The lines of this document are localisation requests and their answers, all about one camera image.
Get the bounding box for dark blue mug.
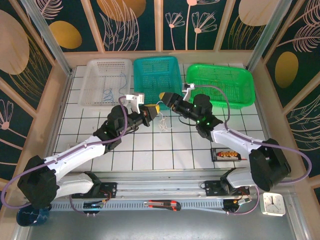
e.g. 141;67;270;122
16;206;52;227

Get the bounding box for teal plastic basket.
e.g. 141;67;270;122
132;56;186;112

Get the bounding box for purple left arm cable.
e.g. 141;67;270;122
0;96;131;216

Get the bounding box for aluminium frame post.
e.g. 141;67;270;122
21;0;74;76
246;0;292;71

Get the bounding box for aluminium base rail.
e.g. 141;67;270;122
24;171;295;201

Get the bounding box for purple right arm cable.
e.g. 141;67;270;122
192;84;313;216

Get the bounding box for thin black wire loop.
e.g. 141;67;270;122
178;114;198;126

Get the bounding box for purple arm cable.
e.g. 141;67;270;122
0;96;131;216
192;84;313;216

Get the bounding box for thin white cable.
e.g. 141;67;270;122
155;100;174;133

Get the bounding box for green plastic basket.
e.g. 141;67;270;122
184;63;256;111

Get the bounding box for black tray with orange connectors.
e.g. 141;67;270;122
210;147;250;162

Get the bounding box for red and black utility knife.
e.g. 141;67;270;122
143;199;182;212

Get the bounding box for white square clock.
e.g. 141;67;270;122
259;192;286;217

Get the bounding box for grey slotted cable duct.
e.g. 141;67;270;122
48;199;226;213

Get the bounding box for white plastic basket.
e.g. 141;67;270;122
78;58;133;111

